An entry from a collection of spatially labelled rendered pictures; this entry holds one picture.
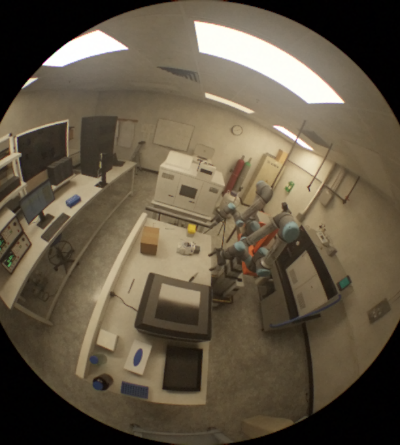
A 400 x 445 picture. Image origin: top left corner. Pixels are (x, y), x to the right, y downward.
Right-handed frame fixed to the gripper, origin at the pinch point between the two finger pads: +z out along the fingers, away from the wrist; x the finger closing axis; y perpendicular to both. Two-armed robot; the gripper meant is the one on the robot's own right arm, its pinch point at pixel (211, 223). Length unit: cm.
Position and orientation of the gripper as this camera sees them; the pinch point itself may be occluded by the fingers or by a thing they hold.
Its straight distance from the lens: 153.7
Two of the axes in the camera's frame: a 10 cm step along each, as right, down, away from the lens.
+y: 7.2, 6.5, 2.3
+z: -6.7, 5.9, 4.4
